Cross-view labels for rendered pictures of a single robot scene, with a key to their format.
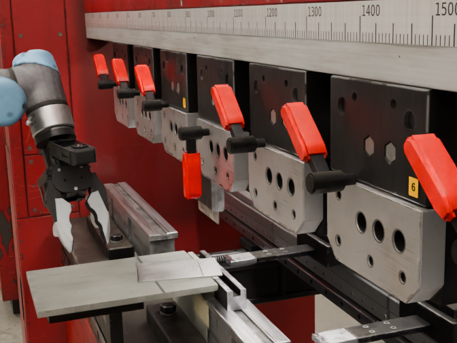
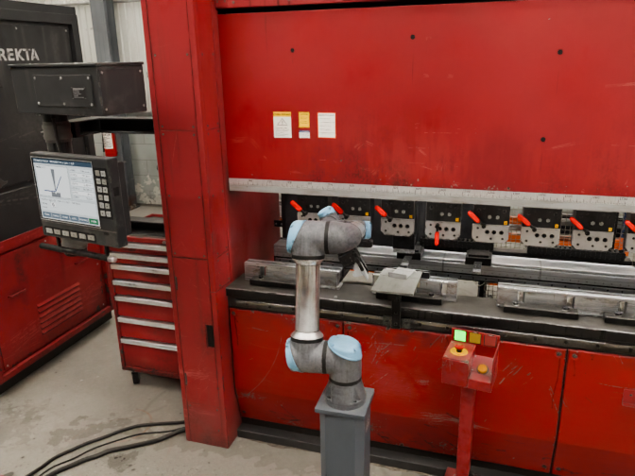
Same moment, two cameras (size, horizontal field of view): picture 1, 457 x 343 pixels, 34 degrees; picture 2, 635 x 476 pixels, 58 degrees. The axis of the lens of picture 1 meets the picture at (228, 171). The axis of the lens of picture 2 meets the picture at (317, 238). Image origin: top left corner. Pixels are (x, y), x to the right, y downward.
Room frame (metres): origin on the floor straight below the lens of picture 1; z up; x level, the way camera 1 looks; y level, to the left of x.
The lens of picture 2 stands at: (-0.05, 2.26, 1.95)
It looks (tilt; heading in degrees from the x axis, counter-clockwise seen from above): 18 degrees down; 307
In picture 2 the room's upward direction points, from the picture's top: 1 degrees counter-clockwise
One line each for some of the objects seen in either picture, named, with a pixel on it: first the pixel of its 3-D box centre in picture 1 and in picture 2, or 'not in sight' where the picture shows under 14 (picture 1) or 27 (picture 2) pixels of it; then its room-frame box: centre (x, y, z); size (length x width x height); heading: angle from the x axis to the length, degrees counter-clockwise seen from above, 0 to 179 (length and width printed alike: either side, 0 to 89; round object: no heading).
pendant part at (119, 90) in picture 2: not in sight; (89, 166); (2.17, 0.93, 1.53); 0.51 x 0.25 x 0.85; 10
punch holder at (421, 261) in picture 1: (413, 178); (540, 224); (0.61, -0.15, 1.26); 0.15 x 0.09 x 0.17; 19
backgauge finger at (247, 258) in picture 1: (300, 245); (407, 256); (1.21, -0.12, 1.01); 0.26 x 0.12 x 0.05; 109
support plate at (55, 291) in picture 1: (118, 280); (397, 281); (1.10, 0.17, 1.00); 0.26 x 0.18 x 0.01; 109
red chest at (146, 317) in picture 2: not in sight; (171, 303); (2.68, 0.20, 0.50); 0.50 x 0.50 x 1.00; 19
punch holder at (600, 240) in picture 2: not in sight; (592, 228); (0.42, -0.22, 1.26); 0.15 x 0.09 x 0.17; 19
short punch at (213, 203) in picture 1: (207, 187); (403, 243); (1.15, 0.03, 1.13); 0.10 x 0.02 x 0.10; 19
